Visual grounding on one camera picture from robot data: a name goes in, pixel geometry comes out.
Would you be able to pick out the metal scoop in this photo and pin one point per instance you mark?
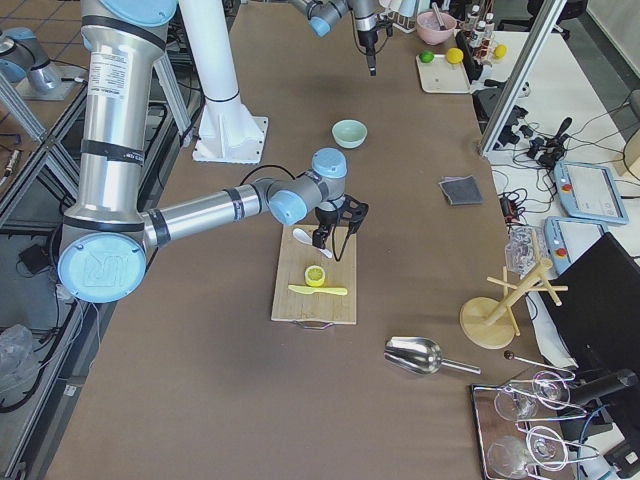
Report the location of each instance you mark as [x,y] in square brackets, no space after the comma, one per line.
[421,355]

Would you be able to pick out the white ceramic spoon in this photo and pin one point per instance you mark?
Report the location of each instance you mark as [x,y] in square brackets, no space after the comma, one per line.
[303,237]

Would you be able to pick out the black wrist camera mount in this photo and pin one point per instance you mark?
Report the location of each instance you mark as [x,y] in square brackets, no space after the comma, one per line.
[352,212]

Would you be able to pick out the black glass rack tray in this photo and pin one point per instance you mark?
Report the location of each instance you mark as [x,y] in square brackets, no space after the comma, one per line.
[518,428]

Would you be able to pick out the wooden cup tree stand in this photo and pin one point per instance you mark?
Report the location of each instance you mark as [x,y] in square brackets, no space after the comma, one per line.
[490,323]

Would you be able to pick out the beige cartoon tray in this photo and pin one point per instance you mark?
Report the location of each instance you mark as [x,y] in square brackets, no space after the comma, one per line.
[440,77]

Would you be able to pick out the whole yellow lemon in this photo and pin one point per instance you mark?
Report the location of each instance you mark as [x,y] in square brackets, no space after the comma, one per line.
[454,56]

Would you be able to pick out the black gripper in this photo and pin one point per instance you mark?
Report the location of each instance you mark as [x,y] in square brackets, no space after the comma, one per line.
[326,217]
[365,33]

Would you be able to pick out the yellow plastic knife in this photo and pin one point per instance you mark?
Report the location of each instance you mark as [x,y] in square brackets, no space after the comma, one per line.
[308,290]

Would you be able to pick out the bamboo cutting board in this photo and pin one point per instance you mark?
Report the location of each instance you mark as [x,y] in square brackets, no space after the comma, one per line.
[315,310]

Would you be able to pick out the pink bowl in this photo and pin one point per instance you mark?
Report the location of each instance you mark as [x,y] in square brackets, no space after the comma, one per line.
[429,29]

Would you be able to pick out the grey folded cloth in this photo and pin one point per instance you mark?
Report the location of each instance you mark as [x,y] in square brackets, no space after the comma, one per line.
[461,191]

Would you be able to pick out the light green bowl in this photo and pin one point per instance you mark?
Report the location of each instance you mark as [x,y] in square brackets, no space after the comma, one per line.
[349,133]

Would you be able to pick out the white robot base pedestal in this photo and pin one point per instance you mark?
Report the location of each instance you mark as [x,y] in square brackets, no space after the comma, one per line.
[228,132]

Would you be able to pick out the green lime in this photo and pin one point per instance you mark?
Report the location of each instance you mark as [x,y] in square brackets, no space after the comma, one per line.
[426,56]

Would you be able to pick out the aluminium frame post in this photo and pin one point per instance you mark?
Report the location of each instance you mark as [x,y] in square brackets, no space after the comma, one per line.
[541,29]

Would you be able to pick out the lemon half slice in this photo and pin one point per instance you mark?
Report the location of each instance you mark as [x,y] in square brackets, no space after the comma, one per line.
[314,276]

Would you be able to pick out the blue teach pendant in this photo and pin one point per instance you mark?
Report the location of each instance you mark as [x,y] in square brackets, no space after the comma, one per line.
[589,192]
[568,239]

